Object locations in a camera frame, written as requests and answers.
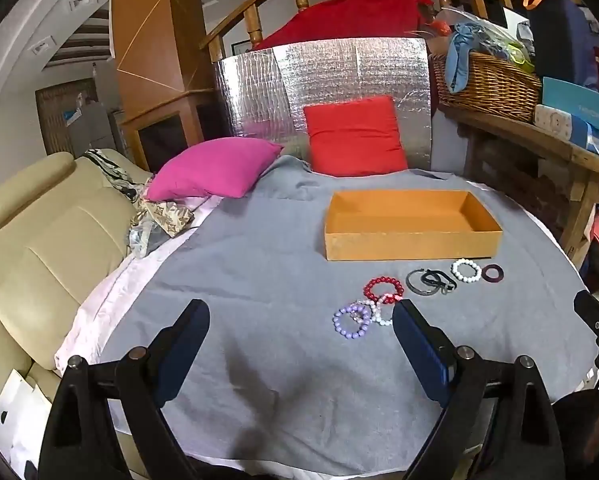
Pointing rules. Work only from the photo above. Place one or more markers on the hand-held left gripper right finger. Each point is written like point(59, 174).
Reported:
point(422, 355)

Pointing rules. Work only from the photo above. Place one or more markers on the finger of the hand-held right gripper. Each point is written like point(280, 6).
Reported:
point(592, 310)

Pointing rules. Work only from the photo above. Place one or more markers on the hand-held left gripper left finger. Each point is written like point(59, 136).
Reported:
point(179, 355)

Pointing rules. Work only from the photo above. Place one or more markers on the dark metal bangle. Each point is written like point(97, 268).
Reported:
point(422, 282)

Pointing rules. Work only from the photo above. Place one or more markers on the orange cardboard box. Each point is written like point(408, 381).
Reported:
point(404, 220)

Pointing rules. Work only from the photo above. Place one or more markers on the pink bed sheet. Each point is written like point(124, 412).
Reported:
point(109, 300)

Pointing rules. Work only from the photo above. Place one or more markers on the grey blanket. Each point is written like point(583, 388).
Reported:
point(279, 310)

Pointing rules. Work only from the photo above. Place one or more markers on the beige patterned cloth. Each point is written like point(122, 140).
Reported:
point(167, 215)

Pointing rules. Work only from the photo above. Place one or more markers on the wooden side table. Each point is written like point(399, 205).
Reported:
point(529, 160)

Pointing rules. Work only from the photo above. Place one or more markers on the white paper bag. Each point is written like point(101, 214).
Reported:
point(19, 420)

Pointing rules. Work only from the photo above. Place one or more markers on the beige leather sofa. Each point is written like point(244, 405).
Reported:
point(44, 240)

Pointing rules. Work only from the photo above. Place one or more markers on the magenta pillow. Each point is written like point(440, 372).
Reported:
point(214, 170)

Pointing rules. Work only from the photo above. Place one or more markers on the white patterned box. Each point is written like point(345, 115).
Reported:
point(559, 122)

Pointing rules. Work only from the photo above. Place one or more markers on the black and white scarf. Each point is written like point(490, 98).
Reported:
point(114, 170)

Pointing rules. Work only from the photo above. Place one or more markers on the blue cardboard box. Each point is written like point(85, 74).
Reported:
point(584, 102)

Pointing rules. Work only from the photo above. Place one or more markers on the red pillow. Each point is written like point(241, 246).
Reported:
point(354, 135)

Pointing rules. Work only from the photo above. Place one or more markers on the wicker basket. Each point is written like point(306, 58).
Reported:
point(494, 85)

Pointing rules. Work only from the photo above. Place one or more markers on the brown lattice screen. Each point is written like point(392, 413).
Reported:
point(54, 115)

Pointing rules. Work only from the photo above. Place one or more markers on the navy bag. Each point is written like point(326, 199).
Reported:
point(562, 40)

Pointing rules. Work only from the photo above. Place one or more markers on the silver foil insulation panel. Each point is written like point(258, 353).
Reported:
point(259, 95)

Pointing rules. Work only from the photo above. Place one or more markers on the blue cloth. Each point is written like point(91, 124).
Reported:
point(459, 55)

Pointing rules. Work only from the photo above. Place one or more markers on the wooden cabinet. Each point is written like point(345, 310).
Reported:
point(154, 60)

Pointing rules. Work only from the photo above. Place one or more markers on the large red cushion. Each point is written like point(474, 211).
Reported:
point(349, 15)

